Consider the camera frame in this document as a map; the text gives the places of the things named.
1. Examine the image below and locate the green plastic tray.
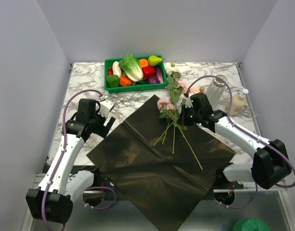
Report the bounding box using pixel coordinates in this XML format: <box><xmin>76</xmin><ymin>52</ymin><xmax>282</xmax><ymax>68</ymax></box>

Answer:
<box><xmin>104</xmin><ymin>58</ymin><xmax>168</xmax><ymax>93</ymax></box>

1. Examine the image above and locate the white ribbed vase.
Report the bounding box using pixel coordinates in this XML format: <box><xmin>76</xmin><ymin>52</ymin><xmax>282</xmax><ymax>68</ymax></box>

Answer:
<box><xmin>205</xmin><ymin>74</ymin><xmax>228</xmax><ymax>108</ymax></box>

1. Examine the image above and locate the red bell pepper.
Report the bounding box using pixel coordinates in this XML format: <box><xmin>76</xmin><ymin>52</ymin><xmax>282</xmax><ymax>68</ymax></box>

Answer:
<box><xmin>142</xmin><ymin>66</ymin><xmax>156</xmax><ymax>79</ymax></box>

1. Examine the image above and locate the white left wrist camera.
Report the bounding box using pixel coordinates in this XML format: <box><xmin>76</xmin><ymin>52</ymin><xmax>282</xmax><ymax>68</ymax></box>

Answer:
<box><xmin>98</xmin><ymin>100</ymin><xmax>115</xmax><ymax>118</ymax></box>

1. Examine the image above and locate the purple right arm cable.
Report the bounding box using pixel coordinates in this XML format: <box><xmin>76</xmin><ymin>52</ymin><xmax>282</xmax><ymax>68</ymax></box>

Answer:
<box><xmin>185</xmin><ymin>75</ymin><xmax>295</xmax><ymax>189</ymax></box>

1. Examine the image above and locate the white radish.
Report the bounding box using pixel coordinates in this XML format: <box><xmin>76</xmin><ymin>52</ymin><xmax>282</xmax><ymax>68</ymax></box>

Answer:
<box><xmin>112</xmin><ymin>61</ymin><xmax>122</xmax><ymax>78</ymax></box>

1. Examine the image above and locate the purple eggplant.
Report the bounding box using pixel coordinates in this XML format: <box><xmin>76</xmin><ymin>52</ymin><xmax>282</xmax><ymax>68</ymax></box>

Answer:
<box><xmin>155</xmin><ymin>66</ymin><xmax>163</xmax><ymax>83</ymax></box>

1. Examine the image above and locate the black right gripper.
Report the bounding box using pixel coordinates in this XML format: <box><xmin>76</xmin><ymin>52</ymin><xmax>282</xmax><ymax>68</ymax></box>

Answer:
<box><xmin>177</xmin><ymin>104</ymin><xmax>202</xmax><ymax>126</ymax></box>

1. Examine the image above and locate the orange bell pepper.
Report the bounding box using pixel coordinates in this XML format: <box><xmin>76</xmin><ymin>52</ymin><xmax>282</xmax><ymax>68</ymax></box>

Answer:
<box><xmin>139</xmin><ymin>59</ymin><xmax>149</xmax><ymax>68</ymax></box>

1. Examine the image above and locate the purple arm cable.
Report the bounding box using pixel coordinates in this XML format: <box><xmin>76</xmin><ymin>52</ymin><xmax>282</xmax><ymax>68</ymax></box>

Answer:
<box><xmin>185</xmin><ymin>75</ymin><xmax>295</xmax><ymax>189</ymax></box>
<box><xmin>40</xmin><ymin>89</ymin><xmax>106</xmax><ymax>231</ymax></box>

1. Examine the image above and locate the white flower stem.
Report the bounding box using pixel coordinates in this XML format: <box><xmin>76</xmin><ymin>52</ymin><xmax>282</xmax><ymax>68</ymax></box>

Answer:
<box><xmin>165</xmin><ymin>63</ymin><xmax>184</xmax><ymax>154</ymax></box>

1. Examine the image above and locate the green romaine lettuce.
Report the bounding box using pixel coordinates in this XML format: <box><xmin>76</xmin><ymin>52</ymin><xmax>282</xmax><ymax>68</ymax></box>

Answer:
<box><xmin>119</xmin><ymin>54</ymin><xmax>143</xmax><ymax>82</ymax></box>

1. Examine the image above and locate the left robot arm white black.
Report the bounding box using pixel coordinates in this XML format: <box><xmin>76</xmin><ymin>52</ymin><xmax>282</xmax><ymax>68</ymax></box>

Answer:
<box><xmin>26</xmin><ymin>99</ymin><xmax>115</xmax><ymax>225</ymax></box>

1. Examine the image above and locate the red tomato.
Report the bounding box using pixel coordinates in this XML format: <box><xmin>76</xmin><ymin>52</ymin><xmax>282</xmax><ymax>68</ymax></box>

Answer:
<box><xmin>108</xmin><ymin>68</ymin><xmax>113</xmax><ymax>75</ymax></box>

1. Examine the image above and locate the peach pink rose stem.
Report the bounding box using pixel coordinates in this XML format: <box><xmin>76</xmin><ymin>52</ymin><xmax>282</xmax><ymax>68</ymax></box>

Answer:
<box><xmin>161</xmin><ymin>80</ymin><xmax>188</xmax><ymax>145</ymax></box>

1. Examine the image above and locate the black wrapping paper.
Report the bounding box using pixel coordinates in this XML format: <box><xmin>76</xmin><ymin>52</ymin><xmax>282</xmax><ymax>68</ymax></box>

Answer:
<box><xmin>88</xmin><ymin>96</ymin><xmax>235</xmax><ymax>231</ymax></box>

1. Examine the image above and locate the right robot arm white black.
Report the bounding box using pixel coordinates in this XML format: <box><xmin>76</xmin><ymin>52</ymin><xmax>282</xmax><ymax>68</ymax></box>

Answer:
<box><xmin>181</xmin><ymin>93</ymin><xmax>292</xmax><ymax>189</ymax></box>

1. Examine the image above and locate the yellow-green pear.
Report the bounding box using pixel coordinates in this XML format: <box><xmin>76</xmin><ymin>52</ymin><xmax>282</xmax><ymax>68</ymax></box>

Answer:
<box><xmin>148</xmin><ymin>55</ymin><xmax>163</xmax><ymax>66</ymax></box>

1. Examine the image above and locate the green cloth bundle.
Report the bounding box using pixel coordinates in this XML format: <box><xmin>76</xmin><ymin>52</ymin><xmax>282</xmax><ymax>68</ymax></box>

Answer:
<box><xmin>232</xmin><ymin>218</ymin><xmax>271</xmax><ymax>231</ymax></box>

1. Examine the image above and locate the purple cabbage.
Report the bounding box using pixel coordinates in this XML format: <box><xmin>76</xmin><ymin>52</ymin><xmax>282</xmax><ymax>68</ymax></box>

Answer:
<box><xmin>147</xmin><ymin>76</ymin><xmax>160</xmax><ymax>84</ymax></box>

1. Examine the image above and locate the cream ribbon gold text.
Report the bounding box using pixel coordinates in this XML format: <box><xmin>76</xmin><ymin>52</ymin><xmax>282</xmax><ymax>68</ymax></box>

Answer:
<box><xmin>84</xmin><ymin>113</ymin><xmax>121</xmax><ymax>148</ymax></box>

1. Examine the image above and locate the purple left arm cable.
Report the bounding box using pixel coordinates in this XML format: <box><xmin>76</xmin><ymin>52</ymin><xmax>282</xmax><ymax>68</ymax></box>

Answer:
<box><xmin>40</xmin><ymin>89</ymin><xmax>106</xmax><ymax>231</ymax></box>

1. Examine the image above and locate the cream pump lotion bottle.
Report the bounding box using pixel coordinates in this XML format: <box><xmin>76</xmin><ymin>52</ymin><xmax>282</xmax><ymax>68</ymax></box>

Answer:
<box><xmin>226</xmin><ymin>89</ymin><xmax>249</xmax><ymax>116</ymax></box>

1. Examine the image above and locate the green bell pepper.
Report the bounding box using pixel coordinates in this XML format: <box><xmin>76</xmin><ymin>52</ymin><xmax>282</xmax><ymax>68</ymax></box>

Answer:
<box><xmin>107</xmin><ymin>75</ymin><xmax>120</xmax><ymax>88</ymax></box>

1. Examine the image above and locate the orange pumpkin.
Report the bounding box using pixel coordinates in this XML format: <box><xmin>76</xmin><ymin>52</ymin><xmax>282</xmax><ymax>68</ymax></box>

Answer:
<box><xmin>119</xmin><ymin>76</ymin><xmax>132</xmax><ymax>87</ymax></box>

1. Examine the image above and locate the small pink rose stem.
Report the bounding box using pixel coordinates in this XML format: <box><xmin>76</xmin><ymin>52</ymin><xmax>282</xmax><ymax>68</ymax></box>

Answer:
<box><xmin>153</xmin><ymin>98</ymin><xmax>203</xmax><ymax>170</ymax></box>

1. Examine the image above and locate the large pink rose stem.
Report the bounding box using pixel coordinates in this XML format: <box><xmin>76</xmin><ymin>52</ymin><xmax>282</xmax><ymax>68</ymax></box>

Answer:
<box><xmin>153</xmin><ymin>86</ymin><xmax>205</xmax><ymax>147</ymax></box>

